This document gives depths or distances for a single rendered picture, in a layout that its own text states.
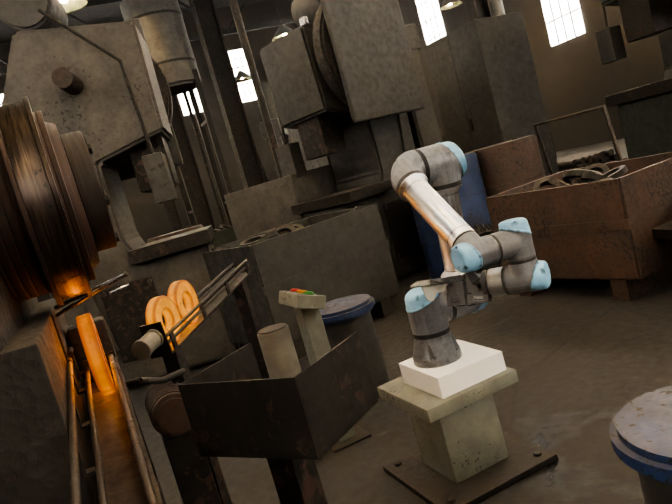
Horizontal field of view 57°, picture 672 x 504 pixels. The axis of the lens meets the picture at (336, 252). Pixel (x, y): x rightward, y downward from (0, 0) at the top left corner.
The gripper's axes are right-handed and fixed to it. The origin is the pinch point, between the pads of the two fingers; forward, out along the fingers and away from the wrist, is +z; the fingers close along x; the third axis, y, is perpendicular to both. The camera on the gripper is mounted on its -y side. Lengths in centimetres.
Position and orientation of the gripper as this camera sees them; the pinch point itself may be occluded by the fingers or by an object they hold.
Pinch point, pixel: (420, 285)
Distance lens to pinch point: 179.2
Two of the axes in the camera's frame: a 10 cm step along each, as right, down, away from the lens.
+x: 5.3, 0.9, 8.4
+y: 0.9, 9.8, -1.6
